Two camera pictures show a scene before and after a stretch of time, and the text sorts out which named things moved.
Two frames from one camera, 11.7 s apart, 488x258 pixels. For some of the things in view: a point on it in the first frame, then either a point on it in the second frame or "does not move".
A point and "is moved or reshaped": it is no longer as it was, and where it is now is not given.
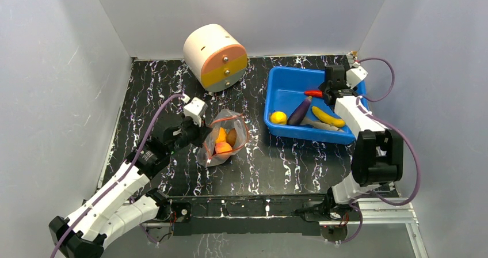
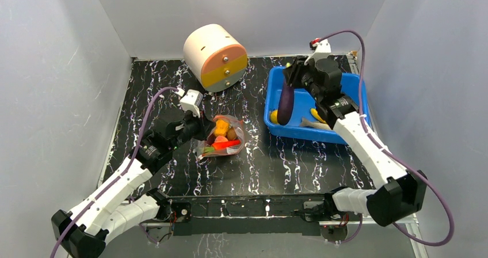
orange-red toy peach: (222, 148) to (221, 139)
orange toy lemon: (222, 135) to (221, 128)
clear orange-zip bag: (229, 133) is moved or reshaped
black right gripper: (330, 94) to (298, 71)
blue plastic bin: (285, 93) does not move
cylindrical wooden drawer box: (215, 57) does not move
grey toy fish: (320, 124) does not move
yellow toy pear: (278, 117) does not move
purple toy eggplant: (297, 115) to (285, 104)
